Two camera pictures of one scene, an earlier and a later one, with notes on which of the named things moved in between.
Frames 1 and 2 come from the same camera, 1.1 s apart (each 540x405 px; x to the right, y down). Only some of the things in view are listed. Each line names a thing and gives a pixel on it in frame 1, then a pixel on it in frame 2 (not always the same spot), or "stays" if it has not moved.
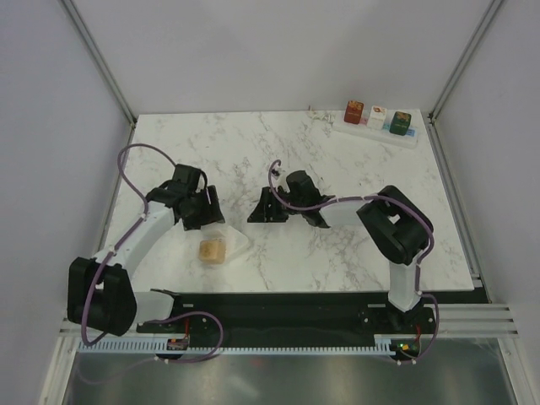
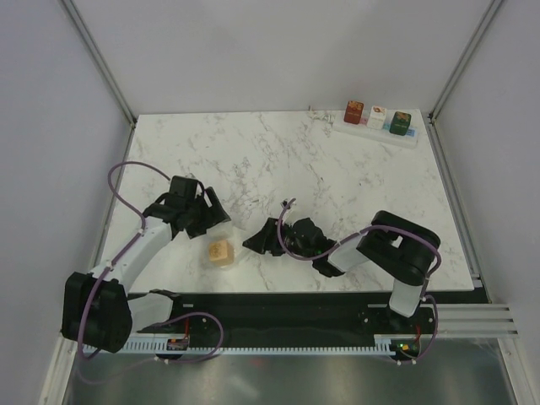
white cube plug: (376, 117) stays
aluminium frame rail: (467, 320) stays
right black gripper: (262, 213) -> (266, 239)
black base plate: (292, 317) stays
